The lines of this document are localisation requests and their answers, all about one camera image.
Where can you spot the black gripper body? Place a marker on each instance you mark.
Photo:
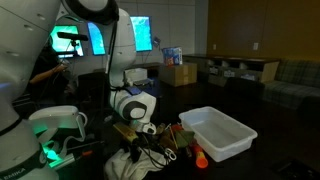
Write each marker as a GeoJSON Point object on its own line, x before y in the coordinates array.
{"type": "Point", "coordinates": [140, 143]}

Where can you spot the white terry cloth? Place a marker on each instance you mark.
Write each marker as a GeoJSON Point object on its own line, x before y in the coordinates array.
{"type": "Point", "coordinates": [126, 166]}

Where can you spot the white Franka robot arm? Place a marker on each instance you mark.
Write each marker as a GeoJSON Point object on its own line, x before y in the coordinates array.
{"type": "Point", "coordinates": [20, 50]}

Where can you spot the brown plush toy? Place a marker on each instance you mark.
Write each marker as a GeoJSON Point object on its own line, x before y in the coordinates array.
{"type": "Point", "coordinates": [166, 140]}

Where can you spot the thin wooden stick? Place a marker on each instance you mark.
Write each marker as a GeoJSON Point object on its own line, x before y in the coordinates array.
{"type": "Point", "coordinates": [173, 136]}

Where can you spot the red soft toy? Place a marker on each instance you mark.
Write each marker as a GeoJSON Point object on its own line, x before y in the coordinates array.
{"type": "Point", "coordinates": [176, 127]}

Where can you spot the green felt toy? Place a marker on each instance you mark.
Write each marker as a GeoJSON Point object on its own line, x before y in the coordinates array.
{"type": "Point", "coordinates": [185, 136]}

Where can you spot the blue storage box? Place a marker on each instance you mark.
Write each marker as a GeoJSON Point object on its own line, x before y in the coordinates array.
{"type": "Point", "coordinates": [134, 90]}

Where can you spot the orange tipped screwdriver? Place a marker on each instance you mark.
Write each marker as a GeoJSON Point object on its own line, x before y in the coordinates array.
{"type": "Point", "coordinates": [71, 158]}

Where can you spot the orange cylinder toy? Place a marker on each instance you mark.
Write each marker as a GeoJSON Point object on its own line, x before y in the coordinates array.
{"type": "Point", "coordinates": [201, 159]}

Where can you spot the white box device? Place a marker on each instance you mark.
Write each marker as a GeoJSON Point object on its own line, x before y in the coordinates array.
{"type": "Point", "coordinates": [135, 75]}

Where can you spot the white plastic bin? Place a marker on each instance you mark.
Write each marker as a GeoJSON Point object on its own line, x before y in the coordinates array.
{"type": "Point", "coordinates": [216, 133]}

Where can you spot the cardboard box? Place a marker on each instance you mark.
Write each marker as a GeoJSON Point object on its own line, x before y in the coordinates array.
{"type": "Point", "coordinates": [176, 75]}

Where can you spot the white VR headset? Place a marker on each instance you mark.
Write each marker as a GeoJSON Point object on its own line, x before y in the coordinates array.
{"type": "Point", "coordinates": [56, 116]}

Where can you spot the blue white carton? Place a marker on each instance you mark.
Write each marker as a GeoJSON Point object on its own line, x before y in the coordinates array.
{"type": "Point", "coordinates": [171, 56]}

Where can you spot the wooden shelf cabinet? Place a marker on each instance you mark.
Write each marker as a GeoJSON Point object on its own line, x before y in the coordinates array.
{"type": "Point", "coordinates": [233, 68]}

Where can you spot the person in dark clothes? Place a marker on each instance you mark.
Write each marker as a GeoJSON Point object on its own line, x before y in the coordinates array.
{"type": "Point", "coordinates": [43, 66]}

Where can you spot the black flat device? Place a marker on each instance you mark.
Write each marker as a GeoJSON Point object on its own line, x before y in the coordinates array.
{"type": "Point", "coordinates": [295, 170]}

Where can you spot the green plaid sofa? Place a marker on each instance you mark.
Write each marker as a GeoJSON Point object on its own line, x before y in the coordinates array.
{"type": "Point", "coordinates": [293, 83]}

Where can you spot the yellowish wrist camera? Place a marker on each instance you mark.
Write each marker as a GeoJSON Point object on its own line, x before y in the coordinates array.
{"type": "Point", "coordinates": [125, 131]}

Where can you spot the large wall monitor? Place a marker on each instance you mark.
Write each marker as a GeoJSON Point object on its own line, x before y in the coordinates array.
{"type": "Point", "coordinates": [141, 33]}

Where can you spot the medium wall monitor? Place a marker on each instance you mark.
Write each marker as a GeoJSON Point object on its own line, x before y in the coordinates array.
{"type": "Point", "coordinates": [61, 45]}

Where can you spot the black camera on tripod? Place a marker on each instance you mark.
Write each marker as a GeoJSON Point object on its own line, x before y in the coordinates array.
{"type": "Point", "coordinates": [71, 36]}

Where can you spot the white wall outlet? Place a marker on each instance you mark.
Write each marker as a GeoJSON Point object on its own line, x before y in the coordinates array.
{"type": "Point", "coordinates": [255, 46]}

